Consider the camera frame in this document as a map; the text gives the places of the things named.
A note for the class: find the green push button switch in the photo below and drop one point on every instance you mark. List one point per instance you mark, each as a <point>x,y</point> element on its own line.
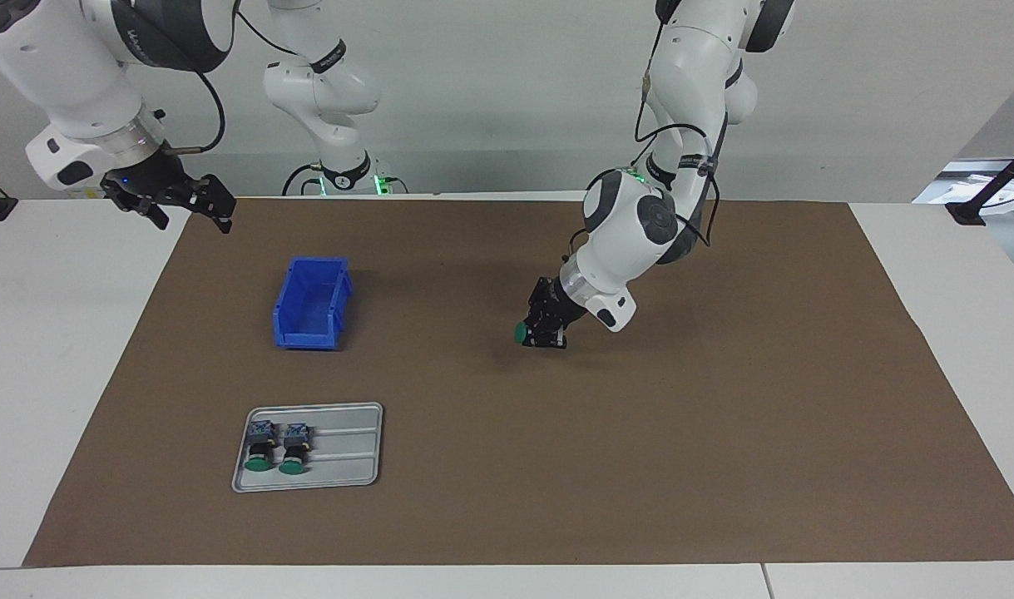
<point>260,449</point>
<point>521,334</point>
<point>295,451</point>

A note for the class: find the black stand with rod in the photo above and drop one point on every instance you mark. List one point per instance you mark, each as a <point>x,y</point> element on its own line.
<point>968,212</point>

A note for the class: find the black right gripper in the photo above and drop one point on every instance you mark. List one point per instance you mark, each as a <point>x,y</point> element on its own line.
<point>153,181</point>

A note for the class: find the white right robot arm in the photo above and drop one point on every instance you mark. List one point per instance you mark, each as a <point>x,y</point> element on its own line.
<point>74,66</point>

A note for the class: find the brown table mat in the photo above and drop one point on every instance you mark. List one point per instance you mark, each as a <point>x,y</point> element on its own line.
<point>598,433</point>

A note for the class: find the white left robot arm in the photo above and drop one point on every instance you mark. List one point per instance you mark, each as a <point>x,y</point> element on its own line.
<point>631,241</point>

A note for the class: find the blue plastic bin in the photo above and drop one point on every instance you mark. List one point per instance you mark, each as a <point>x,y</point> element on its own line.
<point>311,333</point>

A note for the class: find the grey metal tray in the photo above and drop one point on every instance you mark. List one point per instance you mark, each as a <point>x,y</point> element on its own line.
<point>348,466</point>

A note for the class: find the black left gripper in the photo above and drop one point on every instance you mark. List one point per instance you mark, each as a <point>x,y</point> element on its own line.
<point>556,304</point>

